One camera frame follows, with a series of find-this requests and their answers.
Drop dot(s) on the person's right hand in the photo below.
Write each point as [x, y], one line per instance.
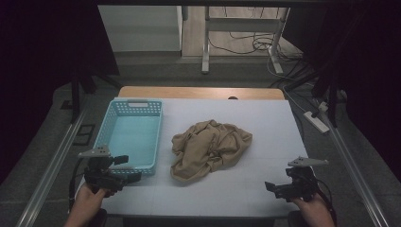
[313, 208]

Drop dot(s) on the white cabinet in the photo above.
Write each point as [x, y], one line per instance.
[138, 28]

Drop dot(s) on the tan cloth garment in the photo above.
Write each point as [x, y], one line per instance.
[205, 148]

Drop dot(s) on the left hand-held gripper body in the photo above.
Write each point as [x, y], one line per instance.
[101, 176]

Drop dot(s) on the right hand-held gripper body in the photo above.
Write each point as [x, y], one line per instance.
[302, 186]

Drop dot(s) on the black floor socket frame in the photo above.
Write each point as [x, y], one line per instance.
[84, 135]

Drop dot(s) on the light blue plastic basket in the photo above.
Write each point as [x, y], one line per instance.
[132, 135]

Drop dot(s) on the wooden table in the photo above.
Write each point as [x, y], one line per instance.
[189, 93]

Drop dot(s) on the white desk frame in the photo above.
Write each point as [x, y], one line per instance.
[242, 24]

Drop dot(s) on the dark curtain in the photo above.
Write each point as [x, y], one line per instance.
[38, 63]
[369, 69]

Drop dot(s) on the person's left hand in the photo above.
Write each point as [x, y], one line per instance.
[88, 200]

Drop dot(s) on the white power strip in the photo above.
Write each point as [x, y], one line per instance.
[316, 122]

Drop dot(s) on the metal rail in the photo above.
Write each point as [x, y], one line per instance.
[356, 176]
[47, 176]

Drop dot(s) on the black stand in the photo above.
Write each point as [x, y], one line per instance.
[75, 94]
[332, 101]

